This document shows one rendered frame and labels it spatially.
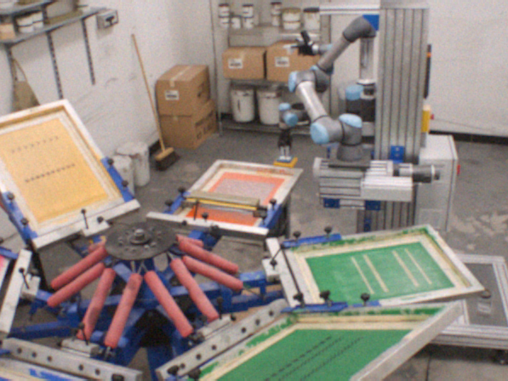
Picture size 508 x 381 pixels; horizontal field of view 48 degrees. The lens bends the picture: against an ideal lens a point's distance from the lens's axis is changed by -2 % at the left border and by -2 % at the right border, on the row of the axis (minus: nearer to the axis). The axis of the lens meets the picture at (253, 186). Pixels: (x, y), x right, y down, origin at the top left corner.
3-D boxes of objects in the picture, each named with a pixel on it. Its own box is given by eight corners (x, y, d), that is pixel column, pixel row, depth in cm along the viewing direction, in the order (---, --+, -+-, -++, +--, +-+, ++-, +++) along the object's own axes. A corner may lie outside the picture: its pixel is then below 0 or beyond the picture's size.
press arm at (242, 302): (409, 277, 284) (410, 267, 281) (414, 284, 279) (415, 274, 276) (154, 316, 268) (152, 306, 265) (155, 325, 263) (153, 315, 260)
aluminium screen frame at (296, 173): (218, 165, 391) (218, 159, 389) (303, 174, 372) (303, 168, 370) (162, 224, 326) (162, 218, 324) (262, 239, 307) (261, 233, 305)
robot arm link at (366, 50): (351, 103, 365) (351, 14, 340) (362, 96, 375) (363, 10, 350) (368, 106, 358) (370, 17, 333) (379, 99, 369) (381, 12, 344)
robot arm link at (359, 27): (364, 31, 327) (315, 83, 362) (373, 26, 335) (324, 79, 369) (351, 15, 328) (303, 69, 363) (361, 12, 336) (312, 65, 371)
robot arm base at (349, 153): (364, 151, 324) (365, 134, 320) (363, 162, 311) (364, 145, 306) (337, 150, 327) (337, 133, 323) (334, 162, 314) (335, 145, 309)
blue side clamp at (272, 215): (273, 212, 334) (272, 201, 330) (282, 213, 332) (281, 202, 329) (255, 240, 309) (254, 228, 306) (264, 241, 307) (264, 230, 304)
